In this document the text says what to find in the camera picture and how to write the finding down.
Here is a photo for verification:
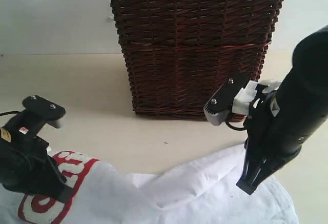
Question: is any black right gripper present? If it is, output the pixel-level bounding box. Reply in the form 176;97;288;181
236;83;323;195

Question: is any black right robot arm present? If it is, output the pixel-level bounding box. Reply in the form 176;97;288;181
236;27;327;195

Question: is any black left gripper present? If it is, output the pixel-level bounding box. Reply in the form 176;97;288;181
1;111;73;203

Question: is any white t-shirt with red lettering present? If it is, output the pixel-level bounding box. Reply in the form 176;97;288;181
1;145;299;223

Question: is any dark brown wicker basket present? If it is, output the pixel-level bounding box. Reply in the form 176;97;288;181
109;0;283;119

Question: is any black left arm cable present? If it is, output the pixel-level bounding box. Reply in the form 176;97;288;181
0;110;20;118

